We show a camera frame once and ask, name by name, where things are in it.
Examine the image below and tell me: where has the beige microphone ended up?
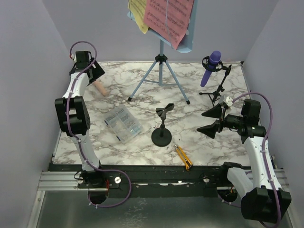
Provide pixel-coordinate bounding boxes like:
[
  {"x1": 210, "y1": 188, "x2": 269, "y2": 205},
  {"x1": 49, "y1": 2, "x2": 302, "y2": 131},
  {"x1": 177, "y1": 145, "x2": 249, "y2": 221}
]
[{"x1": 93, "y1": 81, "x2": 108, "y2": 96}]

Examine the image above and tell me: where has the black round-base mic stand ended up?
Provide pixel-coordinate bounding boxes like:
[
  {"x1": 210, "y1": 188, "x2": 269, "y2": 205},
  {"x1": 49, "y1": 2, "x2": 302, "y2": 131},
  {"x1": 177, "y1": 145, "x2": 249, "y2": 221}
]
[{"x1": 151, "y1": 103, "x2": 175, "y2": 147}]

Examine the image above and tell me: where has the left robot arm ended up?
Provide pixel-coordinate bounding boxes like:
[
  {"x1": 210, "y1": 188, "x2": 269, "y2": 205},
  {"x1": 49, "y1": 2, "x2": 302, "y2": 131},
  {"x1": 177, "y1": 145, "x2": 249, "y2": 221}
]
[{"x1": 55, "y1": 51, "x2": 105, "y2": 188}]

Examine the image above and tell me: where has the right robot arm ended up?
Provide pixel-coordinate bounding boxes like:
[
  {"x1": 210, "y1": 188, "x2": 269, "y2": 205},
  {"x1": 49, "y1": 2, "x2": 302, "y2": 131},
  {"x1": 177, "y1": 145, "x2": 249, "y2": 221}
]
[{"x1": 197, "y1": 98, "x2": 292, "y2": 225}]

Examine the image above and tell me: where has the yellow utility knife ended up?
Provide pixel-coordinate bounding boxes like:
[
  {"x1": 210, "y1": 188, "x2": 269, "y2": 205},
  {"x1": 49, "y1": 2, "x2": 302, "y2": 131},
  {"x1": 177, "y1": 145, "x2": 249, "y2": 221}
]
[{"x1": 174, "y1": 144, "x2": 193, "y2": 171}]

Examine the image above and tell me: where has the black tripod mic stand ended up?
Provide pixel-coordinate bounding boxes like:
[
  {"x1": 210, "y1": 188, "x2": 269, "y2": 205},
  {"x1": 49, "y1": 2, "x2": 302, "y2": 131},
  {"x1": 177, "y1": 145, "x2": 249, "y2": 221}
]
[{"x1": 199, "y1": 60, "x2": 232, "y2": 107}]

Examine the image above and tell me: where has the purple microphone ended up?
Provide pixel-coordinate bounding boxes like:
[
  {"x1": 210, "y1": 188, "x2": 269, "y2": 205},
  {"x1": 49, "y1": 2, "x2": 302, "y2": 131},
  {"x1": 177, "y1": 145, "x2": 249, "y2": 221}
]
[{"x1": 200, "y1": 50, "x2": 221, "y2": 87}]

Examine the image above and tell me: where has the clear plastic screw box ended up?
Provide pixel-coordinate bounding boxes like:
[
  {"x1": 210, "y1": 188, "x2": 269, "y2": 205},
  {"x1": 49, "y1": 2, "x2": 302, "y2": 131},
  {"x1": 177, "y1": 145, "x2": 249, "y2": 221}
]
[{"x1": 104, "y1": 104, "x2": 143, "y2": 143}]

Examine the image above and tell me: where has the light blue music stand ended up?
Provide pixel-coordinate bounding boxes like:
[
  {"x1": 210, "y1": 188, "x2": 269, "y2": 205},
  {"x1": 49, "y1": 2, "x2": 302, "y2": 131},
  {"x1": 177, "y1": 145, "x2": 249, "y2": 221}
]
[{"x1": 128, "y1": 3, "x2": 197, "y2": 104}]

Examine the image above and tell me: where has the yellow sheet music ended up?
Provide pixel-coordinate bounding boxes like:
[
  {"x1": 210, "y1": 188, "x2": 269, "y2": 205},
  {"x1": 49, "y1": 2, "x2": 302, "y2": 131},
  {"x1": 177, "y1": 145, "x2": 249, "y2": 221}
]
[{"x1": 128, "y1": 0, "x2": 149, "y2": 34}]

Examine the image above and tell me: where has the pink sheet music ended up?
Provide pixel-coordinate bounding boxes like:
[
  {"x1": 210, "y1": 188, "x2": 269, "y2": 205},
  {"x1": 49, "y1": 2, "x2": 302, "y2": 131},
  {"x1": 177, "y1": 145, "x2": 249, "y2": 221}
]
[{"x1": 143, "y1": 0, "x2": 197, "y2": 52}]

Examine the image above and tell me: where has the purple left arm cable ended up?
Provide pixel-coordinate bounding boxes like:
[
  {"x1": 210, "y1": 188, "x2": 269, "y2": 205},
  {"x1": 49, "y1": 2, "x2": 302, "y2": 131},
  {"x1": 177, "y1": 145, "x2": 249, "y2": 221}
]
[{"x1": 66, "y1": 41, "x2": 132, "y2": 210}]

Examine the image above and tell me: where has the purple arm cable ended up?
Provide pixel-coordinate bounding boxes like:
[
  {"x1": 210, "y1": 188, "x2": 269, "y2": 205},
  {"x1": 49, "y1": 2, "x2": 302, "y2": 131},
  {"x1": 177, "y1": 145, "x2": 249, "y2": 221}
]
[
  {"x1": 66, "y1": 41, "x2": 132, "y2": 210},
  {"x1": 218, "y1": 92, "x2": 282, "y2": 228}
]

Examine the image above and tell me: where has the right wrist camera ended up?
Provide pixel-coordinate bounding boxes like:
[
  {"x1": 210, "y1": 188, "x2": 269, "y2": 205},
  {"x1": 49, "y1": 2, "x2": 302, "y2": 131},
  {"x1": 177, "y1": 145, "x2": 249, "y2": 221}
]
[{"x1": 218, "y1": 95, "x2": 234, "y2": 110}]

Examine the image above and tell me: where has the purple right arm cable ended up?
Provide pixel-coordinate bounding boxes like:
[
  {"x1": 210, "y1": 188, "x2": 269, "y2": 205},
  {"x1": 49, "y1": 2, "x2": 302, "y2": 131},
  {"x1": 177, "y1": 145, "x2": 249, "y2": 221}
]
[{"x1": 218, "y1": 92, "x2": 282, "y2": 228}]

